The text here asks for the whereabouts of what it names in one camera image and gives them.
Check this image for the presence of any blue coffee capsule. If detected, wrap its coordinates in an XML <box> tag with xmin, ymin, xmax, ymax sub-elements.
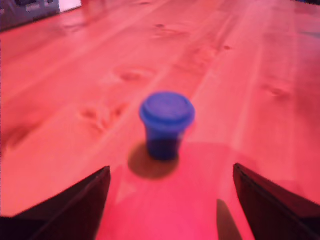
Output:
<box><xmin>139</xmin><ymin>91</ymin><xmax>196</xmax><ymax>161</ymax></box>

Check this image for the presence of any black white cardboard tray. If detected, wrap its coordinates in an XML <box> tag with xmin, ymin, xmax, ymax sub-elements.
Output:
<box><xmin>0</xmin><ymin>0</ymin><xmax>83</xmax><ymax>32</ymax></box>

